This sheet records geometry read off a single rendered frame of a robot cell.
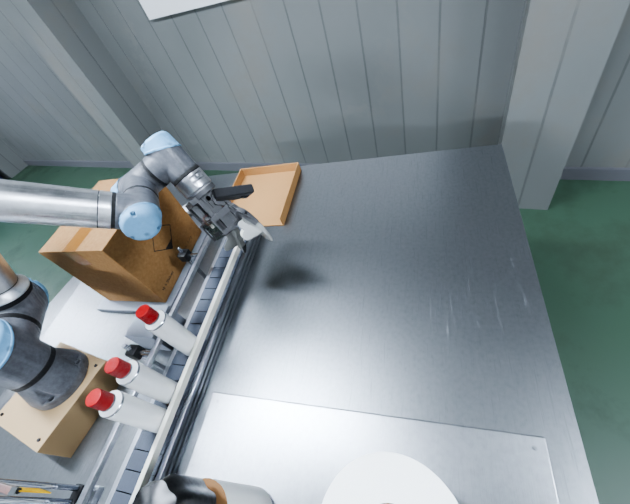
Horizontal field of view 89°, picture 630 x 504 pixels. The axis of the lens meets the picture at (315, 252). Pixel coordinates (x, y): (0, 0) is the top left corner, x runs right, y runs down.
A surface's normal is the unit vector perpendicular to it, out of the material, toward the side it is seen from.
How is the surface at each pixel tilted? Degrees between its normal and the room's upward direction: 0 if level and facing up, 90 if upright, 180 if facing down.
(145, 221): 87
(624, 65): 90
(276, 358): 0
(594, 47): 90
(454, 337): 0
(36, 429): 3
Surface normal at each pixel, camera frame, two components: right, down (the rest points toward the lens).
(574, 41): -0.35, 0.78
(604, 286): -0.26, -0.61
